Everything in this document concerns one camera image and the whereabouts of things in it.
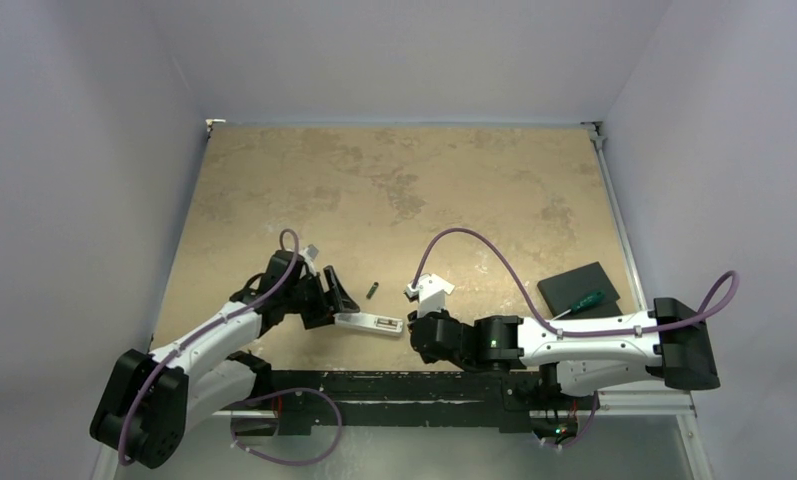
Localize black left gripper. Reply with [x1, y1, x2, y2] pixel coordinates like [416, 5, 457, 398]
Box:
[282, 265, 357, 328]

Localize green black battery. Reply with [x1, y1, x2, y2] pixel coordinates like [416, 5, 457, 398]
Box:
[365, 282, 379, 300]

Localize white air conditioner remote control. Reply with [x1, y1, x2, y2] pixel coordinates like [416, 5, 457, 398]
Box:
[334, 312, 405, 337]

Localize white battery compartment cover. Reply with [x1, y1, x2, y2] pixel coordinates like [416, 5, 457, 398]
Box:
[436, 276, 455, 295]

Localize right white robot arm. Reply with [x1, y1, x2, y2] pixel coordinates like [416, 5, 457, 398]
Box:
[409, 298, 721, 407]

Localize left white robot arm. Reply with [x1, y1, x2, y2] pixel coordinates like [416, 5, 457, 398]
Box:
[89, 250, 360, 469]

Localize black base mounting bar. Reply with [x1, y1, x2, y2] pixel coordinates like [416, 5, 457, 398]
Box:
[265, 369, 552, 437]

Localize black foam pad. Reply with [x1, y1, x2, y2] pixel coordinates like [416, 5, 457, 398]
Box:
[537, 262, 622, 319]

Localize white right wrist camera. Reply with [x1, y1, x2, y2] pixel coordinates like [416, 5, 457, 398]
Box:
[404, 273, 448, 318]

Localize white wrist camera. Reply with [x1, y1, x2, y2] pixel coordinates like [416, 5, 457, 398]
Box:
[404, 273, 448, 318]
[298, 244, 319, 275]

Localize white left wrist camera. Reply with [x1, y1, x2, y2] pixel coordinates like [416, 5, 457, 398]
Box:
[298, 244, 319, 275]

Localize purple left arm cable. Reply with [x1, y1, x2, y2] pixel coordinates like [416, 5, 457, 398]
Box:
[116, 228, 301, 466]

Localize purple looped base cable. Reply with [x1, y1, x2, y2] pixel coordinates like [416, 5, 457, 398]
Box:
[229, 389, 344, 469]

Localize green handled screwdriver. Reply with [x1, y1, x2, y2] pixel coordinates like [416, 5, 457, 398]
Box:
[553, 290, 605, 320]

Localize aluminium frame rail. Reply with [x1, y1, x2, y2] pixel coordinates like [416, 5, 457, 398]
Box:
[581, 122, 647, 309]

